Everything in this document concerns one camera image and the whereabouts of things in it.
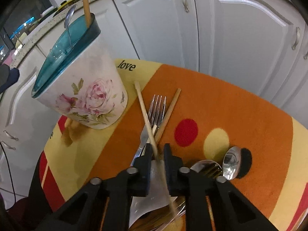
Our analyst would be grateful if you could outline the wooden chopstick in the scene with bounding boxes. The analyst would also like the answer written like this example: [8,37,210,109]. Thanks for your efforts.
[82,0,91,28]
[155,88,181,144]
[134,81,177,218]

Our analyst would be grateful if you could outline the white ceramic spoon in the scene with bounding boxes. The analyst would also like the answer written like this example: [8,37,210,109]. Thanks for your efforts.
[129,160,169,227]

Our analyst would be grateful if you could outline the silver spoon in holder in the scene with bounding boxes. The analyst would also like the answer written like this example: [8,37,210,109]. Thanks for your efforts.
[64,4,76,48]

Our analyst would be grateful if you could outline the silver fork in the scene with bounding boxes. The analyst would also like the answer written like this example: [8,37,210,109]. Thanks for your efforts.
[131,95,167,166]

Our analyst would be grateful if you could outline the wooden chopstick in holder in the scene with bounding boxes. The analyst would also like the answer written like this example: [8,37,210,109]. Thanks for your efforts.
[82,0,91,28]

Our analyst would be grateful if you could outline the orange yellow patterned mat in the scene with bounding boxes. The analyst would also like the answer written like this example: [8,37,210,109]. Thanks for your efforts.
[40,59,307,230]

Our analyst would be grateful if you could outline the cabinet door handle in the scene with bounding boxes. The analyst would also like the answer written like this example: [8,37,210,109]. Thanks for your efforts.
[291,27,300,51]
[182,0,189,13]

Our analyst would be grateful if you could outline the yellow lidded black pot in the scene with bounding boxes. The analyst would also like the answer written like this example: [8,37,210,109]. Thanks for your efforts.
[53,0,80,17]

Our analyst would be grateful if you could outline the silver spoon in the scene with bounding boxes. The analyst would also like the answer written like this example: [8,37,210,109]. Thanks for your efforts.
[222,146,241,180]
[64,4,76,48]
[191,160,222,179]

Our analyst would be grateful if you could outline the floral ceramic utensil holder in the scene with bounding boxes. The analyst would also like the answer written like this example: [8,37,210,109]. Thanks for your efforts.
[31,14,128,129]

